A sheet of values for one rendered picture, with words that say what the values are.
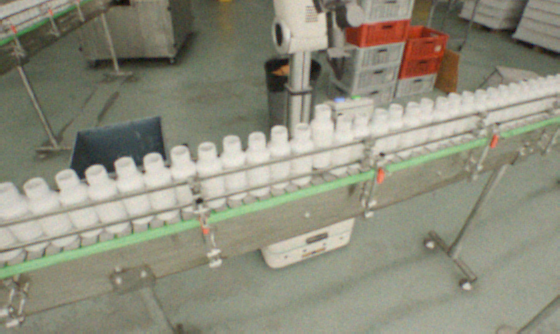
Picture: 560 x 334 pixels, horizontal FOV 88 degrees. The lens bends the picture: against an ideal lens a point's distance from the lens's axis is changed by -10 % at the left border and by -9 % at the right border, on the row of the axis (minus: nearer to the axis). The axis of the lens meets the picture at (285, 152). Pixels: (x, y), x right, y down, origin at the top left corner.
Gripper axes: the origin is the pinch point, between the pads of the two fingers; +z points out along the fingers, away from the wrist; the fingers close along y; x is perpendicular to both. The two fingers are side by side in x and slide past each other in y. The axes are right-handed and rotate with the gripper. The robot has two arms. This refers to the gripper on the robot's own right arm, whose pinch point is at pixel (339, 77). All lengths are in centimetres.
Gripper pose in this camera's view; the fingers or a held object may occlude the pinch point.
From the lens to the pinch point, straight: 101.4
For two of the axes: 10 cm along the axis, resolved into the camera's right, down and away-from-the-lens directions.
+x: -3.7, -2.6, 8.9
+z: 1.1, 9.4, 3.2
